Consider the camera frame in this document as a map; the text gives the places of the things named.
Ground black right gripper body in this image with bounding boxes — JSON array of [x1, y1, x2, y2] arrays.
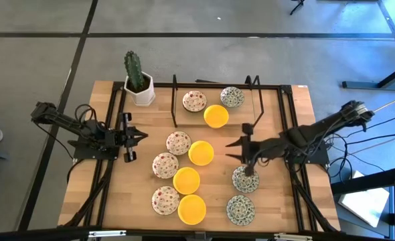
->
[[242, 123, 281, 177]]

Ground white box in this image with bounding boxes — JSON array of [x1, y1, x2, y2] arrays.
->
[[337, 169, 391, 228]]

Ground yellow plastic mini bowl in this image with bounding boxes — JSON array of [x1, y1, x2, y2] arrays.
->
[[172, 166, 201, 195], [187, 140, 215, 167], [203, 104, 230, 129], [177, 193, 208, 226]]

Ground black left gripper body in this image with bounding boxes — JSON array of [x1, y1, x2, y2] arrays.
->
[[104, 112, 137, 163]]

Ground black floor cable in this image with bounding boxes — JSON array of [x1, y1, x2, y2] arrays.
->
[[362, 112, 395, 129], [346, 132, 395, 146]]

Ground black tripod leg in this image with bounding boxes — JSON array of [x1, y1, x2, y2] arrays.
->
[[290, 0, 306, 16]]

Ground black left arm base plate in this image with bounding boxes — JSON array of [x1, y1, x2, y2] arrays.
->
[[72, 139, 121, 161]]

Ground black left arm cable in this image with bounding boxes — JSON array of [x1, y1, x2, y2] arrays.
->
[[74, 103, 100, 133]]

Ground black metal rack frame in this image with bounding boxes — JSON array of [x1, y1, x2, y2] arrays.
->
[[171, 74, 265, 129]]

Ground white angular plant pot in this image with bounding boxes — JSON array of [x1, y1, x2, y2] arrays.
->
[[123, 72, 157, 107]]

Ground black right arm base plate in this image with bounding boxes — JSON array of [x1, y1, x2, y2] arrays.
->
[[286, 140, 329, 165]]

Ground green cactus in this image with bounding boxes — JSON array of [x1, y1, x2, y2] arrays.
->
[[123, 50, 145, 91]]

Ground silver metal bracket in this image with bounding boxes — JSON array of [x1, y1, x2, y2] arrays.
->
[[88, 230, 127, 238], [273, 233, 314, 241]]

